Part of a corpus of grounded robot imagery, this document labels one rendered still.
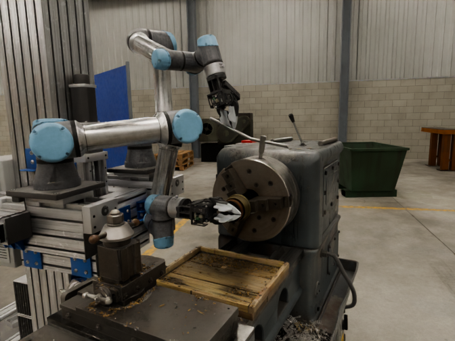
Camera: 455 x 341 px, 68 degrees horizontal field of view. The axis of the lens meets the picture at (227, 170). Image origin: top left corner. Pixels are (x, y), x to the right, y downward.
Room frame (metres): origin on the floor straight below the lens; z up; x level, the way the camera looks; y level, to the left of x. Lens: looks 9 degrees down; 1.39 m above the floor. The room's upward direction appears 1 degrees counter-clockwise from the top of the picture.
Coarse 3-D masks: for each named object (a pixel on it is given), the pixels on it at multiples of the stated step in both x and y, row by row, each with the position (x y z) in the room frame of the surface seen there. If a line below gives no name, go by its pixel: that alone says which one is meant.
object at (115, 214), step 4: (112, 212) 0.74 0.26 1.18; (116, 212) 0.74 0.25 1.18; (120, 212) 0.75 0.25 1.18; (108, 216) 0.74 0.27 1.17; (112, 216) 0.73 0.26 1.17; (116, 216) 0.73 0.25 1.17; (120, 216) 0.74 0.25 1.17; (108, 220) 0.74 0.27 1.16; (112, 220) 0.73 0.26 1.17; (116, 220) 0.73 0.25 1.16; (120, 220) 0.74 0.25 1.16; (108, 224) 0.74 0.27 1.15; (112, 224) 0.73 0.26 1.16; (116, 224) 0.73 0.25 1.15; (120, 224) 0.74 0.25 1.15
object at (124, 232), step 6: (126, 222) 0.76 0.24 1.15; (102, 228) 0.74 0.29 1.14; (108, 228) 0.72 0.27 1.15; (114, 228) 0.72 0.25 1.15; (120, 228) 0.73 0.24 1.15; (126, 228) 0.74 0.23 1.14; (108, 234) 0.72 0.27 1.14; (114, 234) 0.72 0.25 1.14; (120, 234) 0.72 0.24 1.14; (126, 234) 0.73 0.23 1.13; (132, 234) 0.74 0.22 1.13; (102, 240) 0.71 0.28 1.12; (108, 240) 0.71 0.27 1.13; (114, 240) 0.71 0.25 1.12; (120, 240) 0.71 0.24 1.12
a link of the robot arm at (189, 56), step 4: (184, 52) 1.35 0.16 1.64; (188, 52) 1.36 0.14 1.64; (192, 52) 1.38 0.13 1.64; (188, 56) 1.35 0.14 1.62; (192, 56) 1.36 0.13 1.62; (188, 60) 1.34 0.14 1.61; (192, 60) 1.35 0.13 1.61; (196, 60) 1.34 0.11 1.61; (188, 64) 1.35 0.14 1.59; (192, 64) 1.36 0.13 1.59; (196, 64) 1.36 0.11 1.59; (200, 64) 1.35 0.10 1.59; (184, 68) 1.35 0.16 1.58; (188, 68) 1.36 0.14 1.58; (192, 68) 1.37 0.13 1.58; (196, 68) 1.37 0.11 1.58; (200, 68) 1.37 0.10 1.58; (188, 72) 1.42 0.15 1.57; (192, 72) 1.41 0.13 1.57; (196, 72) 1.41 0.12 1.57
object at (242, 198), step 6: (228, 198) 1.15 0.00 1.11; (234, 198) 1.10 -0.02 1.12; (240, 198) 1.11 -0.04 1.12; (246, 198) 1.12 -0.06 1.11; (234, 204) 1.07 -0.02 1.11; (240, 204) 1.08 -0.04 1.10; (246, 204) 1.10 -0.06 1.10; (240, 210) 1.06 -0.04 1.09; (246, 210) 1.09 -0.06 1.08; (246, 216) 1.11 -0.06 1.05; (234, 222) 1.07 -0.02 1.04
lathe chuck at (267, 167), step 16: (240, 160) 1.22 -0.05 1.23; (256, 160) 1.20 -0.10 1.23; (272, 160) 1.25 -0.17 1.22; (240, 176) 1.22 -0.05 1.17; (256, 176) 1.19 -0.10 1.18; (272, 176) 1.17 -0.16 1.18; (288, 176) 1.21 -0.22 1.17; (224, 192) 1.26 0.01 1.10; (256, 192) 1.20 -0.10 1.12; (272, 192) 1.17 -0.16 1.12; (288, 192) 1.14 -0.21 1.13; (288, 208) 1.14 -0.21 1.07; (224, 224) 1.26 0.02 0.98; (256, 224) 1.20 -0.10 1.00; (272, 224) 1.17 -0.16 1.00; (256, 240) 1.20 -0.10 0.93
